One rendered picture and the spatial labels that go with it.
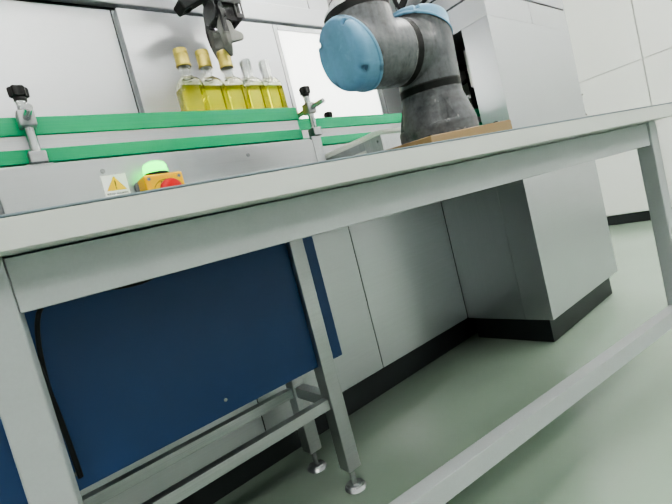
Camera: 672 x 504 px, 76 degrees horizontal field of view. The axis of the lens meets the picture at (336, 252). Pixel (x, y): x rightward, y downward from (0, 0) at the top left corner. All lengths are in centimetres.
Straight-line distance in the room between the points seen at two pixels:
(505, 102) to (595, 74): 284
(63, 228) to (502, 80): 154
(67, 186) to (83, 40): 54
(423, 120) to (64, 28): 90
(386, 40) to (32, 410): 69
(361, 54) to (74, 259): 50
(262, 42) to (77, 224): 110
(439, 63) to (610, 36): 374
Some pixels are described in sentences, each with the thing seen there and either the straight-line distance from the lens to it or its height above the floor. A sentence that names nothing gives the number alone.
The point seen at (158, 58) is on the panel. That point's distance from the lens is 133.
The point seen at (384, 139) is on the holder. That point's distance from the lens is 102.
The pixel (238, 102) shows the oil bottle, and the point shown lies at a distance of 119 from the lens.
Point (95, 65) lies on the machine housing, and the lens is 131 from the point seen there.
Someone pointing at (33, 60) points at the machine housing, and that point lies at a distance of 129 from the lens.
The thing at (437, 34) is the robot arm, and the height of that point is 94.
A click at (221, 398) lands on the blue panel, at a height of 37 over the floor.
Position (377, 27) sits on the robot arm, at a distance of 78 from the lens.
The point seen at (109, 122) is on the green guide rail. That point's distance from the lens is 95.
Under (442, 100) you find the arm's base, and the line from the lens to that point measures 84.
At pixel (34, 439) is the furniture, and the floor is 52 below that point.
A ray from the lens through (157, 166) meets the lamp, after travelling 86.
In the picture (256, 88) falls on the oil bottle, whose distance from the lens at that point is 124.
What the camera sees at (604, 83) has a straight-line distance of 453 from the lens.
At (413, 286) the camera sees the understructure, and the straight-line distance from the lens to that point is 174.
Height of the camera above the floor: 67
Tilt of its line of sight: 4 degrees down
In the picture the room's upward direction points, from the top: 14 degrees counter-clockwise
